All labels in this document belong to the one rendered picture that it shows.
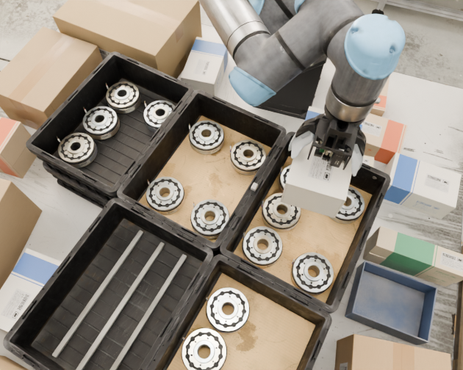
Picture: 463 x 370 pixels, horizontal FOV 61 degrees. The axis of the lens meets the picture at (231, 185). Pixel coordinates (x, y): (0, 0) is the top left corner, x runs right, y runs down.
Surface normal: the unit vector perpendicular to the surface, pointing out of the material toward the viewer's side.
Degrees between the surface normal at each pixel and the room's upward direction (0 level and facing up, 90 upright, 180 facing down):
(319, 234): 0
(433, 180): 0
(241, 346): 0
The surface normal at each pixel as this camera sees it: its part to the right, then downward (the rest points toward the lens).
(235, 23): -0.45, -0.16
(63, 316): 0.01, -0.45
